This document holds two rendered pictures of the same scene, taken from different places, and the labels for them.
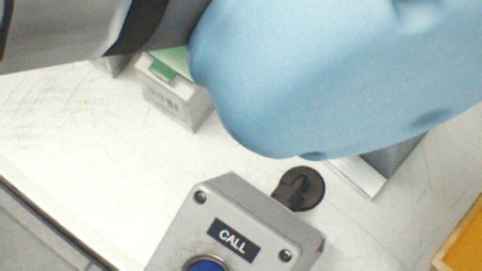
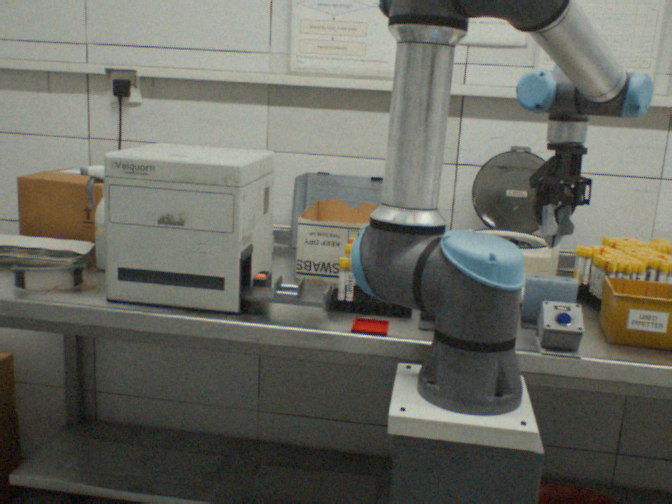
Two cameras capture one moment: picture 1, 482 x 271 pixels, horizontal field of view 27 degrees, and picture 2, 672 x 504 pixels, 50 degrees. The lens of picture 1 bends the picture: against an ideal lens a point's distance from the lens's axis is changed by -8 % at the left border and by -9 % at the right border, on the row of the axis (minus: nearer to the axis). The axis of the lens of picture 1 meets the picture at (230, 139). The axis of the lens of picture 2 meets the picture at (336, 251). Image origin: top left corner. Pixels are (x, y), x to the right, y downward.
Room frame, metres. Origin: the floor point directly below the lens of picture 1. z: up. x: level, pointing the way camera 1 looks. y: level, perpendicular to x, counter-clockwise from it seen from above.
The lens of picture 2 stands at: (-0.64, 1.09, 1.34)
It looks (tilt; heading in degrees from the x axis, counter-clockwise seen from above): 13 degrees down; 324
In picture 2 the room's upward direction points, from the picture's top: 3 degrees clockwise
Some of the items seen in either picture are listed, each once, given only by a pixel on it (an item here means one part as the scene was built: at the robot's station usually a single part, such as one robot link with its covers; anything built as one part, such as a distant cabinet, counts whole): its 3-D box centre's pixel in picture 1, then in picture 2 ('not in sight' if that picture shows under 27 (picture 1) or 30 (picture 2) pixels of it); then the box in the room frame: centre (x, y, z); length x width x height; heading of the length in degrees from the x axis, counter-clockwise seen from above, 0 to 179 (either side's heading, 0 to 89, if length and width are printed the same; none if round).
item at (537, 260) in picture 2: not in sight; (503, 264); (0.47, -0.19, 0.94); 0.30 x 0.24 x 0.12; 128
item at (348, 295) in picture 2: not in sight; (372, 282); (0.49, 0.18, 0.93); 0.17 x 0.09 x 0.11; 47
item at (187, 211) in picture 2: not in sight; (200, 222); (0.75, 0.45, 1.03); 0.31 x 0.27 x 0.30; 47
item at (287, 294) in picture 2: not in sight; (278, 290); (0.55, 0.37, 0.92); 0.21 x 0.07 x 0.05; 47
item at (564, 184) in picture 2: not in sight; (564, 175); (0.26, -0.10, 1.18); 0.09 x 0.08 x 0.12; 157
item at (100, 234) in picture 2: not in sight; (106, 218); (1.00, 0.57, 1.00); 0.09 x 0.08 x 0.24; 137
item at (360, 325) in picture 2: not in sight; (370, 326); (0.38, 0.26, 0.88); 0.07 x 0.07 x 0.01; 47
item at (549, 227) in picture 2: not in sight; (551, 227); (0.26, -0.08, 1.07); 0.06 x 0.03 x 0.09; 157
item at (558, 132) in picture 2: not in sight; (568, 133); (0.26, -0.10, 1.26); 0.08 x 0.08 x 0.05
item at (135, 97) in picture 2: not in sight; (125, 86); (1.37, 0.39, 1.29); 0.09 x 0.01 x 0.09; 47
